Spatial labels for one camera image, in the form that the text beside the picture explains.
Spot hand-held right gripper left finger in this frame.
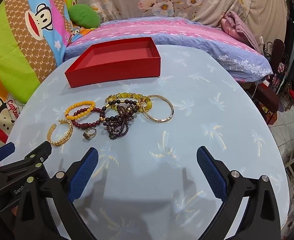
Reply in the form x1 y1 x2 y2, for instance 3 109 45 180
15 147 99 240

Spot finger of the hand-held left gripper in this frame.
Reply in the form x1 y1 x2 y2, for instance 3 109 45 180
0 141 53 195
0 142 15 167

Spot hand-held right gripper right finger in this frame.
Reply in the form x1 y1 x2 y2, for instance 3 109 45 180
196 146 282 240

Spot gold ring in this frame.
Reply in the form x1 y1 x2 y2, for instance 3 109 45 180
82 128 98 140

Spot gold woven cuff bracelet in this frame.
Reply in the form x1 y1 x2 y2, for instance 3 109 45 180
47 119 73 147

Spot dark red bead bracelet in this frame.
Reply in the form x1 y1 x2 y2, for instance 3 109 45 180
71 107 105 130

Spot purple small bead bracelet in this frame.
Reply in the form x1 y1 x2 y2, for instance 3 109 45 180
106 105 135 140

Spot orange bead bracelet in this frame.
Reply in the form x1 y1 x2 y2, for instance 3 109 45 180
65 101 96 120

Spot gold bangle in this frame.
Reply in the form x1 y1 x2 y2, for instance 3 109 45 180
141 94 174 124

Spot dark brown bead bracelet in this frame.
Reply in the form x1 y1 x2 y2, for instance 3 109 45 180
102 99 141 123

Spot yellow green bead bracelet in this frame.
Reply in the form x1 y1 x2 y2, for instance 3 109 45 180
105 92 153 113

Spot red cardboard box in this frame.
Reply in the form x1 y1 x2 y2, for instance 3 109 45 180
64 37 161 88

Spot light blue palm tablecloth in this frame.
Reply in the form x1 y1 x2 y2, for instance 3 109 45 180
6 44 291 240

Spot brown wooden furniture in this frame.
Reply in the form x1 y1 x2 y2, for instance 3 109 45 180
244 79 279 125

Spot monkey print blanket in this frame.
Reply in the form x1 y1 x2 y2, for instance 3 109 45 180
0 0 77 155

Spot dark wooden chair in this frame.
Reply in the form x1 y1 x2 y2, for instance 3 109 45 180
272 39 287 80

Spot pink striped pillow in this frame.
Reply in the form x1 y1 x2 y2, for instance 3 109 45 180
63 16 273 82

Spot green pillow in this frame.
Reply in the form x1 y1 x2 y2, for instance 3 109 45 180
68 4 101 28

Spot pink folded cloth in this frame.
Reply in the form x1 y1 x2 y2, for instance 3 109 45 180
219 10 262 52

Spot white cord with switch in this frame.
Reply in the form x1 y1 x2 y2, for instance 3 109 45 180
252 0 265 49

